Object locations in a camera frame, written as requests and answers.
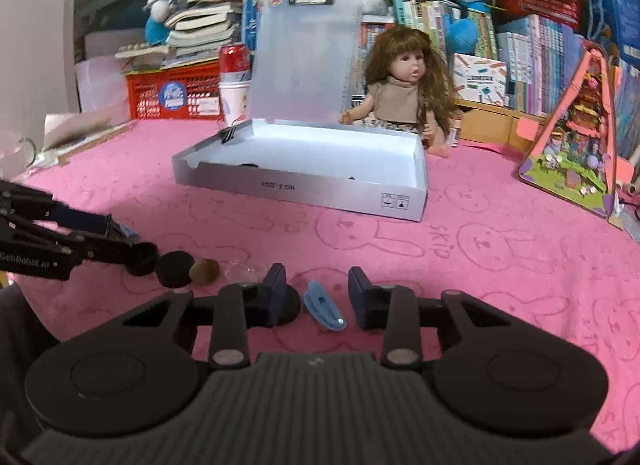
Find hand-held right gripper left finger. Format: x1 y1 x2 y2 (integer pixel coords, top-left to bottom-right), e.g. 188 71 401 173
117 265 288 371

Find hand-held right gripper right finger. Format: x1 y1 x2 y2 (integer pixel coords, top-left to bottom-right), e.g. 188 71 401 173
348 266 521 368

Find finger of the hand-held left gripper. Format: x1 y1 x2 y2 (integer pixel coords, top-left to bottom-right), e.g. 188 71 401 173
0 180 116 241
55 232 160 277

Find plain blue hair clip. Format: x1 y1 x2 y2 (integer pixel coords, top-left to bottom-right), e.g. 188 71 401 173
303 280 347 332

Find clear plastic piece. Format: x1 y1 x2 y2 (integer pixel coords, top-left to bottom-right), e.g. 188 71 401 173
222 262 268 285

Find brown nut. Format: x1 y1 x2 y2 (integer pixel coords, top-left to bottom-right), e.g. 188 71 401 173
189 259 220 285

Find white cardboard box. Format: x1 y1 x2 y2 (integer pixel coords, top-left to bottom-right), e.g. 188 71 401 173
171 118 429 222

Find flat lying book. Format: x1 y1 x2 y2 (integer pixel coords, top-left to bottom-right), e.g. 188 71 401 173
30 112 136 168

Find clear glass mug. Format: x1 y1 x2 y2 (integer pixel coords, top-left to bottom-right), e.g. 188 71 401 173
0 127 38 180

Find red plastic crate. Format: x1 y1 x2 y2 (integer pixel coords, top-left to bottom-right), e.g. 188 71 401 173
125 61 223 120

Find white paper sheet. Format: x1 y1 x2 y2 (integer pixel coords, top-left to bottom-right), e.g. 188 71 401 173
75 57 132 113

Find pink rabbit print cloth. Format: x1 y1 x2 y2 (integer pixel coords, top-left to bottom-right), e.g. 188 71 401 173
0 120 640 456

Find white paper cup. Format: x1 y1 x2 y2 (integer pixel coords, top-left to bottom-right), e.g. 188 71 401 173
218 81 251 126

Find grey grid cutting mat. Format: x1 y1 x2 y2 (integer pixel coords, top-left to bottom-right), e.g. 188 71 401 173
82 27 148 60

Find brown-haired doll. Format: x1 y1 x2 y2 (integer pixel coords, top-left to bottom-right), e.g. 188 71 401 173
340 27 461 150

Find blue and white plush toy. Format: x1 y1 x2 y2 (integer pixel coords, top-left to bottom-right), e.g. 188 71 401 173
144 0 188 46

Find red soda can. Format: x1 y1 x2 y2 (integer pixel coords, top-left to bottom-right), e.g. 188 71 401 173
219 43 251 86

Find wooden desk organizer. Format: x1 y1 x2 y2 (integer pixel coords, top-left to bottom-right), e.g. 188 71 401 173
452 97 548 152

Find stack of books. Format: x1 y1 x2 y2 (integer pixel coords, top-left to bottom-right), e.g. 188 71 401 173
115 0 266 70

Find translucent plastic clipboard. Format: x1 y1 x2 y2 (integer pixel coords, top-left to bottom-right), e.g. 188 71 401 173
248 0 363 126

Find white printed carton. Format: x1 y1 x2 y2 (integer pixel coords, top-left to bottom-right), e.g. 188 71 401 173
452 52 508 106

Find colourful paper house model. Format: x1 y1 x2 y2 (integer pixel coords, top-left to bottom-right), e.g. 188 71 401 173
517 40 626 220

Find row of upright books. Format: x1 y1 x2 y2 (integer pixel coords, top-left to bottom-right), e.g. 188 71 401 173
242 0 640 118

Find blue cardboard boxes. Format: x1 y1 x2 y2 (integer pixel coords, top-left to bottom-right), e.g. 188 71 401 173
582 0 640 66

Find binder clip with silver handles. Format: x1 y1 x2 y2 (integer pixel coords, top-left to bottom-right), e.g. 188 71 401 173
218 117 246 144

